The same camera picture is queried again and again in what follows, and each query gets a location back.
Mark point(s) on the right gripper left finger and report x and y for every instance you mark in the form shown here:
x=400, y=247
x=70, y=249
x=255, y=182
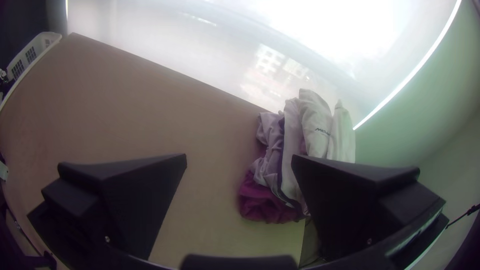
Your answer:
x=123, y=195

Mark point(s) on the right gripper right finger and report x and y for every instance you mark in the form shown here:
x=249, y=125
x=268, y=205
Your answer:
x=360, y=202

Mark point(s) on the heap of clothes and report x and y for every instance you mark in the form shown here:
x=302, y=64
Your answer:
x=315, y=123

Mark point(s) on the white laundry basket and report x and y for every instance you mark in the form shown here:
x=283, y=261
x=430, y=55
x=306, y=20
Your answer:
x=30, y=54

